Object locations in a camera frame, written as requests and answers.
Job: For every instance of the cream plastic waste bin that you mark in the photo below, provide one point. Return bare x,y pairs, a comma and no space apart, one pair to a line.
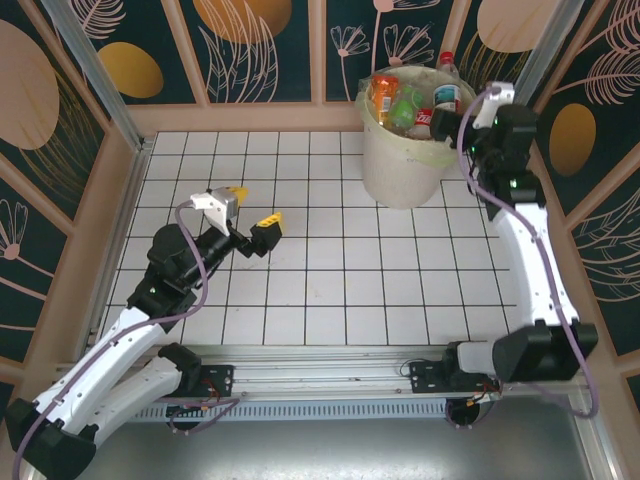
400,180

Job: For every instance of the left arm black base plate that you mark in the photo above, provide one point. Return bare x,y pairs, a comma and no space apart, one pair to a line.
217,380

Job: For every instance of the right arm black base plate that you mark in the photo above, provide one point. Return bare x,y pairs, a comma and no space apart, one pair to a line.
427,375

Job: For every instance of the aluminium side rail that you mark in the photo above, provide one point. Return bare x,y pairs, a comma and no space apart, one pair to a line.
116,250

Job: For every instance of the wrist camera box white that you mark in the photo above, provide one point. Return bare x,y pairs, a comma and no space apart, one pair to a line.
495,97
212,205

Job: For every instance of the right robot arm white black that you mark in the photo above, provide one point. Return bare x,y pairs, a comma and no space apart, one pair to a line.
535,270

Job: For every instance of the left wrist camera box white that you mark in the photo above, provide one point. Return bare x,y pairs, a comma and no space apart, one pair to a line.
212,205

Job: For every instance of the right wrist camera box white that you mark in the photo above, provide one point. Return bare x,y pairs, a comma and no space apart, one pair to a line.
495,97

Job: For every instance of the aluminium frame post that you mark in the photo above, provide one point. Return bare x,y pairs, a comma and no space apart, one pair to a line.
543,50
120,120

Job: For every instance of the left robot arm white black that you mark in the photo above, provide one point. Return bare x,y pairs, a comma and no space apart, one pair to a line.
110,345

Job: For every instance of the aluminium mounting rail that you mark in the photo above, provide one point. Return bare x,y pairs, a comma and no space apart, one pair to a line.
320,372

